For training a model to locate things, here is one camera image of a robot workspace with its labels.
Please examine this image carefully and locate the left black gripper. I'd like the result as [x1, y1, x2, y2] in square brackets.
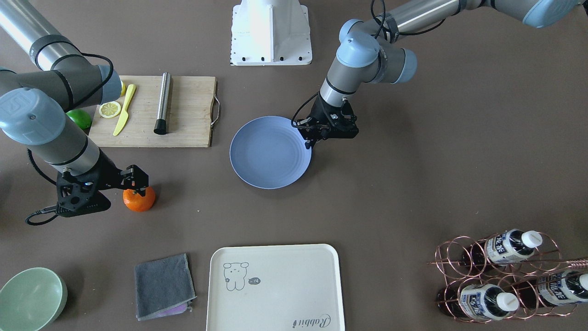
[294, 94, 359, 149]

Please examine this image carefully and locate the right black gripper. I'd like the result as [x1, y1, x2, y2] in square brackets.
[56, 152, 149, 217]

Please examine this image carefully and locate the orange mandarin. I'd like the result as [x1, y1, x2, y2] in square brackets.
[123, 186, 156, 212]

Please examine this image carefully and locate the blue plate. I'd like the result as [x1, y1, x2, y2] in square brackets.
[230, 116, 311, 190]

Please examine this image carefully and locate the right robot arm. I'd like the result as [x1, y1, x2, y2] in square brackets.
[0, 0, 149, 218]

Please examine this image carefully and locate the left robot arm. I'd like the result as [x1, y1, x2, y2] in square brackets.
[291, 0, 587, 149]

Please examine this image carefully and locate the steel muddler black tip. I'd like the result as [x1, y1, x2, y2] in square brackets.
[153, 72, 172, 135]

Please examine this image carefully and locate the wooden cutting board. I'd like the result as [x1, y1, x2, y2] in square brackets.
[88, 75, 217, 148]

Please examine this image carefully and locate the thin lemon slice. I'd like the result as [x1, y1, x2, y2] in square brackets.
[98, 101, 122, 119]

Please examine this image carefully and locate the green lime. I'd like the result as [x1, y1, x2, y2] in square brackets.
[65, 109, 92, 130]

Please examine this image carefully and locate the grey folded cloth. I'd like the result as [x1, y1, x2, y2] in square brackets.
[134, 253, 197, 321]

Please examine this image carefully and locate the yellow plastic knife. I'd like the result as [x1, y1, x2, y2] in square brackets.
[112, 84, 136, 136]

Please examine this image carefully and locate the cream rabbit tray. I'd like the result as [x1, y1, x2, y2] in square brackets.
[206, 244, 346, 331]

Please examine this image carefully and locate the green bowl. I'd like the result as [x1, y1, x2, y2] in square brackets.
[0, 268, 68, 331]

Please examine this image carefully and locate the tea bottle top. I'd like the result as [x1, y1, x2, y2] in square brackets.
[460, 229, 543, 270]

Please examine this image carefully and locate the tea bottle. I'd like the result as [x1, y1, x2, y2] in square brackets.
[435, 280, 520, 323]
[460, 229, 543, 270]
[514, 270, 588, 308]

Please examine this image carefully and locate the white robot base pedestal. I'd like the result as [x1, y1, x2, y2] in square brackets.
[230, 0, 312, 66]

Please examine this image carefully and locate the copper wire bottle rack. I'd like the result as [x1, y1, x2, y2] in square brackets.
[433, 231, 587, 320]

